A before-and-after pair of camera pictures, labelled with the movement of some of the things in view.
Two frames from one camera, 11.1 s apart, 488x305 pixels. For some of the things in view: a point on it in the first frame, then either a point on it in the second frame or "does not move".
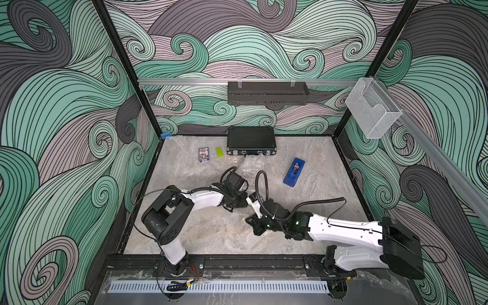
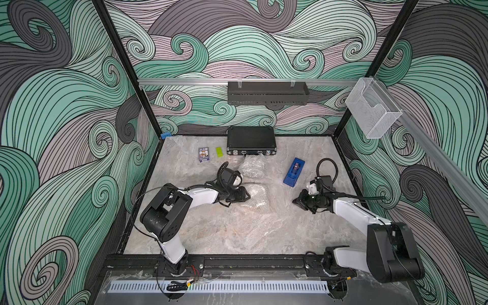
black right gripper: (255, 223) -> (300, 200)
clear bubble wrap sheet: (251, 165) does not move
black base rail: (216, 265) does not move
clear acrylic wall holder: (373, 110) does not move
